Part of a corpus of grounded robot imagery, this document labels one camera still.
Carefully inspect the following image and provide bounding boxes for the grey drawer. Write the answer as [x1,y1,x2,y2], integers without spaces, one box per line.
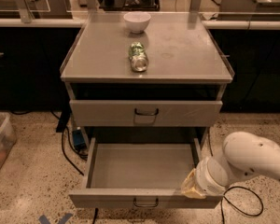
[70,100,222,127]
[70,139,221,209]

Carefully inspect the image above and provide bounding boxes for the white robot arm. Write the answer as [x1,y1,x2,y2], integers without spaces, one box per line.
[181,132,280,199]

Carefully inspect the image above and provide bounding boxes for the grey metal drawer cabinet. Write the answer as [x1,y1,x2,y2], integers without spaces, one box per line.
[61,12,233,142]

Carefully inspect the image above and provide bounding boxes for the grey top drawer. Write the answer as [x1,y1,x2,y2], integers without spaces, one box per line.
[70,100,222,127]

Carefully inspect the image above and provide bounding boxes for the blue power box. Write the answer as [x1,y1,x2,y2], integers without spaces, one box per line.
[72,130,86,150]

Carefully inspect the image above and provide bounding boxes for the green crushed soda can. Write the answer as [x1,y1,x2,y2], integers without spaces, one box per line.
[128,42,149,72]

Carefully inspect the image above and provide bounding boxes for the white ceramic bowl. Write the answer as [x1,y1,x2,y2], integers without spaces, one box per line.
[123,11,151,34]

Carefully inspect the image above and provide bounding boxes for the clear plastic storage bin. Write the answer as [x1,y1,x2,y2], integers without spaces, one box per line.
[0,111,19,186]

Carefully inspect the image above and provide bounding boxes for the black floor cable right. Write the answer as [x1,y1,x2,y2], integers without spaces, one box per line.
[206,131,265,224]

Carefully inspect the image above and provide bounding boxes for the black floor cable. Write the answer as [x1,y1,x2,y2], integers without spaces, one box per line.
[206,131,265,224]
[49,110,89,176]

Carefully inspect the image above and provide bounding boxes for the black floor cable left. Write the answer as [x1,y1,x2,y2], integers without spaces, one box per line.
[49,110,89,176]

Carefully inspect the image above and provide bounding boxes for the white counter rail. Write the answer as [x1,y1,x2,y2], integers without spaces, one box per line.
[0,19,280,30]

